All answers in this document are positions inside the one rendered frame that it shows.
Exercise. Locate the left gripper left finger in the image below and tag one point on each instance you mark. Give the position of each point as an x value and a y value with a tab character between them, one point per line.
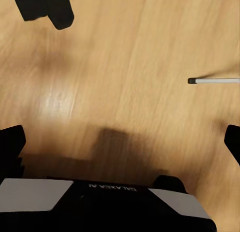
12	141

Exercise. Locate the digital camera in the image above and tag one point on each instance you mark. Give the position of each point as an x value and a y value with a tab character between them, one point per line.
59	11

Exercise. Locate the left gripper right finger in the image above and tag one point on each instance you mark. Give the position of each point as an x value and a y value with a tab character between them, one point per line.
232	141

